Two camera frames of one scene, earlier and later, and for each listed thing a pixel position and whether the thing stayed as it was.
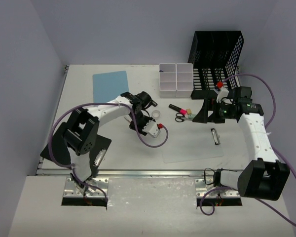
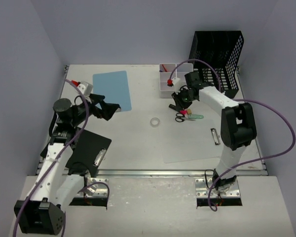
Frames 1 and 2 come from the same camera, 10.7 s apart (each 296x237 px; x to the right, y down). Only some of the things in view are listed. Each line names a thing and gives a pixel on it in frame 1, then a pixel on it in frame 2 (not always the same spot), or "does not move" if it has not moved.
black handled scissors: [180, 117] does not move
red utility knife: [128, 118] -> [165, 69]
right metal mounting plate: [203, 185] does not move
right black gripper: [208, 105] -> [177, 98]
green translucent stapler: [191, 116] does not move
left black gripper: [138, 124] -> [97, 105]
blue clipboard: [108, 86] does not move
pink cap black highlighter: [182, 111] does not move
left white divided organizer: [167, 80] does not move
